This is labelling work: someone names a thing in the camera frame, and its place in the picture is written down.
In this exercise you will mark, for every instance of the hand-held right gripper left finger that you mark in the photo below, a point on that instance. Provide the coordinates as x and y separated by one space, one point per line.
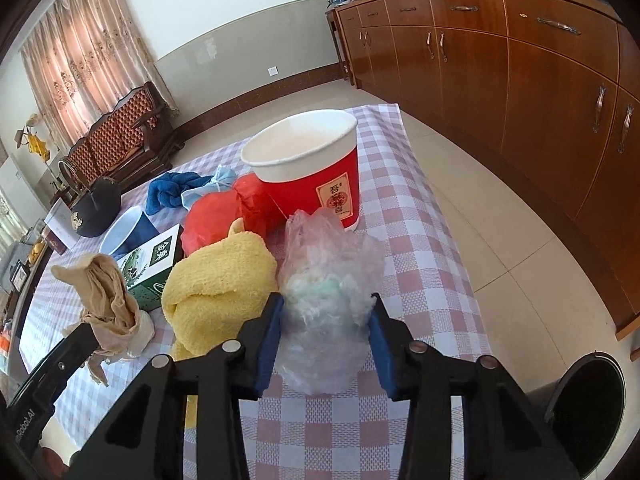
270 342

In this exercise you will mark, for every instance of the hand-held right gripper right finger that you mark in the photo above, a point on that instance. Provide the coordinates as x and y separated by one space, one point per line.
382 355

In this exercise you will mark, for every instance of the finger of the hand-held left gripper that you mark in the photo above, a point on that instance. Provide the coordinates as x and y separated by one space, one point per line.
62 362

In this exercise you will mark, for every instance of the clear plastic bag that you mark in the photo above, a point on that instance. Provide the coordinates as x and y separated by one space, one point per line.
325 310

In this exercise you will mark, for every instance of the beige stocking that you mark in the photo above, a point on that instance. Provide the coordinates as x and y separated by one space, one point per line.
107 290

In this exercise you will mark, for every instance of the light blue face mask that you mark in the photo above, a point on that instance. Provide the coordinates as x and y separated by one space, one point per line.
220 180

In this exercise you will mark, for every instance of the black round bin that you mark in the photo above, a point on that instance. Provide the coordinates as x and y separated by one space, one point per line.
590 410

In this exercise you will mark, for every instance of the yellow towel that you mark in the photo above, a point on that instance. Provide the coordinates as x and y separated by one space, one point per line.
215 285

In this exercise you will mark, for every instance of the dark red box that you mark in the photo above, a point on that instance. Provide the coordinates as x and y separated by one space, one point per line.
52 242

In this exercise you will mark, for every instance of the green cardboard box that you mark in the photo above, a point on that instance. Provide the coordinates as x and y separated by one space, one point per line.
150 270

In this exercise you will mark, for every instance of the red plastic bag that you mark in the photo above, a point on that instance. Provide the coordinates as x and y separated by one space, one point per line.
210 220

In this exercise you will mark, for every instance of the blue paper cup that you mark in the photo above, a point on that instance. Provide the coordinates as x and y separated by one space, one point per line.
120 232

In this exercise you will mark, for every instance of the white box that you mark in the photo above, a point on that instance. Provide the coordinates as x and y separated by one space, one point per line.
62 220

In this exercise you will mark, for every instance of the red paper cup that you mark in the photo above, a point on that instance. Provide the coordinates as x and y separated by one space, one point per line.
300 190

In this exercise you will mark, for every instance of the blue cloth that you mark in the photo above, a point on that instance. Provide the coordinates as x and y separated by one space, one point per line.
165 192

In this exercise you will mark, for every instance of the white refrigerator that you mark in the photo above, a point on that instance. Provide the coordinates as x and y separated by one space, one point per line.
20 180

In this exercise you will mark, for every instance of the wooden sofa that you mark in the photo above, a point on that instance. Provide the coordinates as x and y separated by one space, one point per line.
120 135

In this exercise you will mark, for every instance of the brown wooden cabinet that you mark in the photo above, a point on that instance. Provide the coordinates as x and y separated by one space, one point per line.
540 110

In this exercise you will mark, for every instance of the beige patterned curtain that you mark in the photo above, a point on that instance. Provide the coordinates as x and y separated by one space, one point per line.
90 60

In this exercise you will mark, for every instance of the small wooden side table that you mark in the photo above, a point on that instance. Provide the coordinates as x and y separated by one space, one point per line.
340 45

